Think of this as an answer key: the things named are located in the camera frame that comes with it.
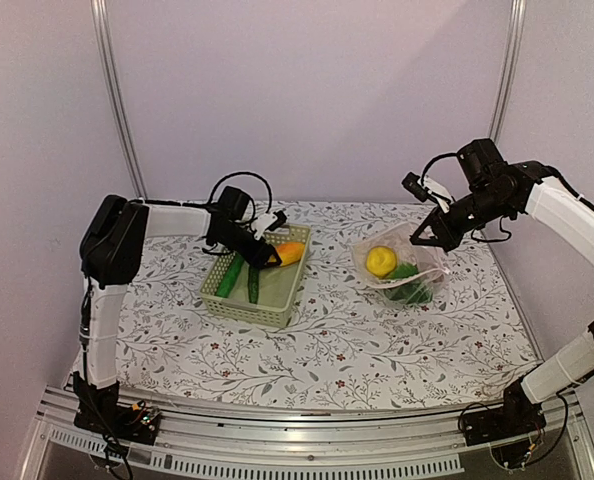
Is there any aluminium frame post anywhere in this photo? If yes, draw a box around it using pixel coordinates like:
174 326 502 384
90 0 148 198
488 0 527 142

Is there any left aluminium frame post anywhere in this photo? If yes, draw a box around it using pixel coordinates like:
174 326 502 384
90 0 148 198

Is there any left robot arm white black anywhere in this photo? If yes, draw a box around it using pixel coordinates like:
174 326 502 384
78 187 287 389

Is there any clear zip top bag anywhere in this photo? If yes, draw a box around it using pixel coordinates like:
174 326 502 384
350 222 450 306

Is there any floral tablecloth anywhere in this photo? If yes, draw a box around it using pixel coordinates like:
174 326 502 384
72 199 549 412

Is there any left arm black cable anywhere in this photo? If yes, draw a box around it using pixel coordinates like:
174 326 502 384
208 171 273 211

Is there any aluminium front rail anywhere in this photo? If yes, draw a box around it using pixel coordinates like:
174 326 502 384
16 385 594 480

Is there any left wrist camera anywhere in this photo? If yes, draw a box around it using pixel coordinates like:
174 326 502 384
251 210 287 240

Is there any beige perforated plastic basket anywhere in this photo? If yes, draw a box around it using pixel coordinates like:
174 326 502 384
200 224 311 328

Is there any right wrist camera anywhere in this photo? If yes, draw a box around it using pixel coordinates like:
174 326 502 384
401 172 454 213

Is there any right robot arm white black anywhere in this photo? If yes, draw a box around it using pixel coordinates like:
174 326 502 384
402 137 594 436

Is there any bok choy toy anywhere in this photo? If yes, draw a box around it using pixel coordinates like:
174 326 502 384
384 262 433 305

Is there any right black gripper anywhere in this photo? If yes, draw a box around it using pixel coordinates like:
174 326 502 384
410 185 513 252

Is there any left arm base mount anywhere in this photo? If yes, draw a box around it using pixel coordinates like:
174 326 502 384
74 396 161 445

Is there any green cucumber toy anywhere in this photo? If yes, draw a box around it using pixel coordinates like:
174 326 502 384
215 255 244 298

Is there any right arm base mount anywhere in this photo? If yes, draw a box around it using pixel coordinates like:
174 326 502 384
457 400 546 470

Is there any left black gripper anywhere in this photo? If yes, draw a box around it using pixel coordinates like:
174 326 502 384
217 224 283 270

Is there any yellow lemon toy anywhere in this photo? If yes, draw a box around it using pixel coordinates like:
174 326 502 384
365 246 398 278

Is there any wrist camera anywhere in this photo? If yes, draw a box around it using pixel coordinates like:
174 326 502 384
251 210 287 240
401 172 454 213

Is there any right aluminium frame post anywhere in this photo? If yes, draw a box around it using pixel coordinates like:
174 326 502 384
488 0 527 142

